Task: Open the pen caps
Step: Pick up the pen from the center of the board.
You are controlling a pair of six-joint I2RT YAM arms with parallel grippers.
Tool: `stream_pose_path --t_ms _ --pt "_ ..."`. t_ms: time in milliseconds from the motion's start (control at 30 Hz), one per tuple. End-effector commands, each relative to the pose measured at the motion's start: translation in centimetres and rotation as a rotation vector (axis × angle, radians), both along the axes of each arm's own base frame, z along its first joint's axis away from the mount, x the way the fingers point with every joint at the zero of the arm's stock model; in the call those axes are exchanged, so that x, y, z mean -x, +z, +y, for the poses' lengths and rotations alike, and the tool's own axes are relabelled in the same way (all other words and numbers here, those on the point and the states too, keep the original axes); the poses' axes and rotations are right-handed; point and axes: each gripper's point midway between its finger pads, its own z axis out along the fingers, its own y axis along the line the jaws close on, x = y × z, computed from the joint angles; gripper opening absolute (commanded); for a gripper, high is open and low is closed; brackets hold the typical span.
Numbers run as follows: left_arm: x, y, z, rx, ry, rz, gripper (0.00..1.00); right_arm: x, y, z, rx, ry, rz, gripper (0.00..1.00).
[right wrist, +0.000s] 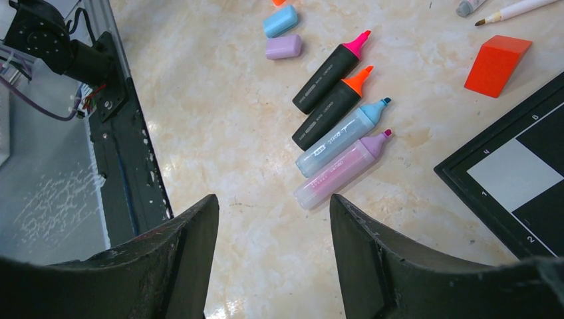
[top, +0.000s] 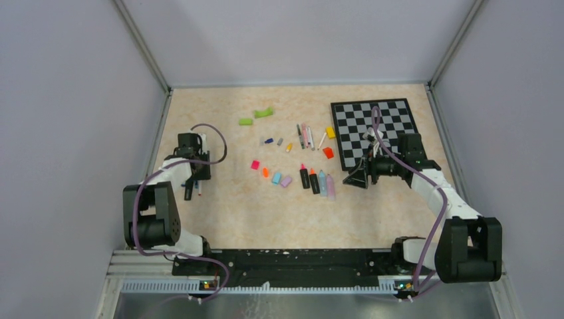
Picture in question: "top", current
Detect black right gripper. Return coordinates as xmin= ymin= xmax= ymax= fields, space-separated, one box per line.
xmin=343 ymin=144 xmax=404 ymax=189

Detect pink pastel highlighter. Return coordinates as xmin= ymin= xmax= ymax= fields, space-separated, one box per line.
xmin=326 ymin=174 xmax=336 ymax=201

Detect light blue highlighter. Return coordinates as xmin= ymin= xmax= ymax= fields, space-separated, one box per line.
xmin=319 ymin=170 xmax=328 ymax=197

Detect orange black highlighter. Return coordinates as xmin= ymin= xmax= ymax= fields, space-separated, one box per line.
xmin=309 ymin=168 xmax=321 ymax=195

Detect pink black highlighter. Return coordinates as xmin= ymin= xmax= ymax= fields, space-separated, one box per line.
xmin=299 ymin=163 xmax=311 ymax=189

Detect grey cap white marker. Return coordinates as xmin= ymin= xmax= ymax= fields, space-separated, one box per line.
xmin=310 ymin=127 xmax=315 ymax=151

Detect pink translucent pen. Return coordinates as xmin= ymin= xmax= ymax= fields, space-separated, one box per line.
xmin=301 ymin=123 xmax=309 ymax=148

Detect lilac highlighter cap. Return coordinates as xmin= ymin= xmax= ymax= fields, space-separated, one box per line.
xmin=280 ymin=175 xmax=293 ymax=188

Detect green thin pen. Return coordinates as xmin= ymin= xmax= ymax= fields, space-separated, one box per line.
xmin=296 ymin=124 xmax=305 ymax=150

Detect light blue highlighter cap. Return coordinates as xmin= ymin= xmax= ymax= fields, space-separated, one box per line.
xmin=271 ymin=172 xmax=281 ymax=185

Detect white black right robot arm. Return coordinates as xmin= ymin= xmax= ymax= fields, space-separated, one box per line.
xmin=343 ymin=130 xmax=503 ymax=283

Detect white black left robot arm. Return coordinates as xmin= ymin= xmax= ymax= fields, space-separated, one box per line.
xmin=122 ymin=131 xmax=213 ymax=275

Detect black blue marker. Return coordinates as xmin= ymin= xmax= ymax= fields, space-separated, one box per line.
xmin=184 ymin=179 xmax=194 ymax=201

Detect orange red block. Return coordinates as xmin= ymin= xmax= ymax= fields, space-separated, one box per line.
xmin=322 ymin=147 xmax=335 ymax=160

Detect yellow block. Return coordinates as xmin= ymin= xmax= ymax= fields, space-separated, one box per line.
xmin=325 ymin=126 xmax=336 ymax=139

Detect black grey chessboard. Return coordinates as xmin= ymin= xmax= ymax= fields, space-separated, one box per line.
xmin=330 ymin=98 xmax=430 ymax=171

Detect green block left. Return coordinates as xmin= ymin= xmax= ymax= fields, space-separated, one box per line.
xmin=238 ymin=118 xmax=253 ymax=126

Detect green block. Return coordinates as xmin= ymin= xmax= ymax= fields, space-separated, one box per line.
xmin=253 ymin=107 xmax=274 ymax=119
xmin=238 ymin=118 xmax=253 ymax=126

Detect green block right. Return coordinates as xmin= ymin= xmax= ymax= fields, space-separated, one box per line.
xmin=253 ymin=107 xmax=274 ymax=119

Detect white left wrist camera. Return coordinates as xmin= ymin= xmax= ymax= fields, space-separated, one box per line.
xmin=198 ymin=133 xmax=210 ymax=154

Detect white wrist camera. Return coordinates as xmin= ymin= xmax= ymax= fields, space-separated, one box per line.
xmin=198 ymin=133 xmax=210 ymax=154
xmin=362 ymin=128 xmax=388 ymax=158

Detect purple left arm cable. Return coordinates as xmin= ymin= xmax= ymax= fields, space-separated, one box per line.
xmin=132 ymin=123 xmax=231 ymax=302

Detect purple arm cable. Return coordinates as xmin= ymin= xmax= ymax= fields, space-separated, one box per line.
xmin=371 ymin=106 xmax=448 ymax=300
xmin=132 ymin=123 xmax=231 ymax=302

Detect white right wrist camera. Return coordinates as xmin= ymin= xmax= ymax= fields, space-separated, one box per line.
xmin=362 ymin=128 xmax=388 ymax=158

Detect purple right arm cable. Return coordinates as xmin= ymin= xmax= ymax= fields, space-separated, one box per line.
xmin=371 ymin=106 xmax=448 ymax=300

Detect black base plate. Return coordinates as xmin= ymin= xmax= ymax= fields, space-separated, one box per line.
xmin=172 ymin=247 xmax=424 ymax=289

